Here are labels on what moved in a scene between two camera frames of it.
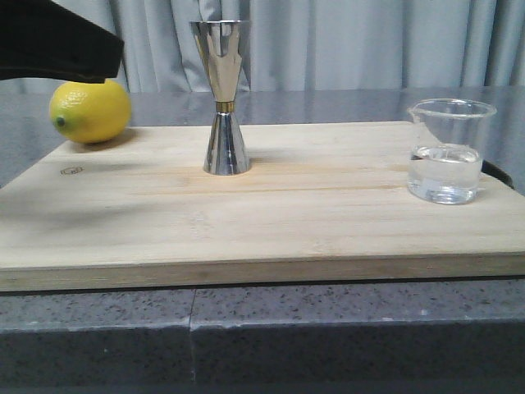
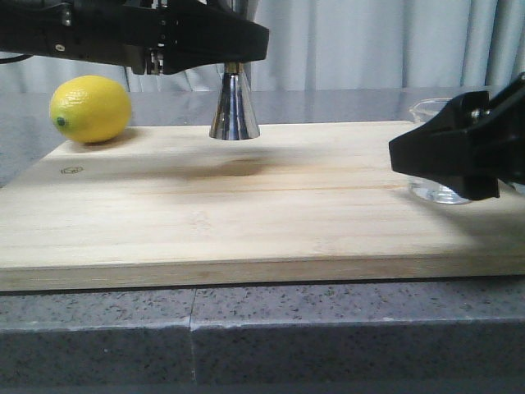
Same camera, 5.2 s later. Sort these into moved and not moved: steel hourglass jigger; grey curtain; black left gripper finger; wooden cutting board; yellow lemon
Moved: steel hourglass jigger; black left gripper finger
Not moved: grey curtain; wooden cutting board; yellow lemon
